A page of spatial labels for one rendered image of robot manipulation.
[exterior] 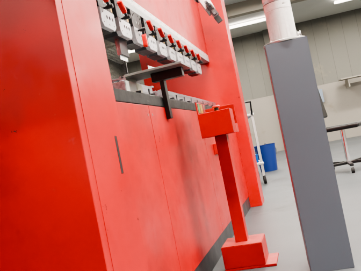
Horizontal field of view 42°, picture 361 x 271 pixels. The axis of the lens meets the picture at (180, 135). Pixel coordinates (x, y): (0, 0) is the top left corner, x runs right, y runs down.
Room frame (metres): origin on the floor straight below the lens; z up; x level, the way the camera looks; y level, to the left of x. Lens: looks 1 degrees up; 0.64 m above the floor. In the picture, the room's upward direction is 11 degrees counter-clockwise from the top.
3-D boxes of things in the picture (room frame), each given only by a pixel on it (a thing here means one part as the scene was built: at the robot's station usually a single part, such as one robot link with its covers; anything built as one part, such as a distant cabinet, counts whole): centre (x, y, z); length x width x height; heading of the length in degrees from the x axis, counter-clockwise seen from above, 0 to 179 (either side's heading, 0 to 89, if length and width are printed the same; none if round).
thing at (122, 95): (2.80, -0.02, 0.85); 3.00 x 0.21 x 0.04; 166
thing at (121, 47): (2.18, 0.19, 1.13); 0.10 x 0.02 x 0.10; 166
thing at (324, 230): (2.12, -0.54, 0.50); 0.18 x 0.18 x 1.00; 80
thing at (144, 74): (2.14, 0.04, 1.00); 0.26 x 0.18 x 0.01; 76
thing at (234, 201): (2.40, -0.20, 0.39); 0.06 x 0.06 x 0.54; 76
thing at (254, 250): (2.40, -0.23, 0.06); 0.25 x 0.20 x 0.12; 76
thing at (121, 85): (2.23, 0.17, 0.92); 0.39 x 0.06 x 0.10; 166
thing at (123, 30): (2.15, 0.19, 1.26); 0.15 x 0.09 x 0.17; 166
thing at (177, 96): (3.40, -0.13, 0.92); 1.68 x 0.06 x 0.10; 166
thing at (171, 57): (2.93, -0.01, 1.26); 0.15 x 0.09 x 0.17; 166
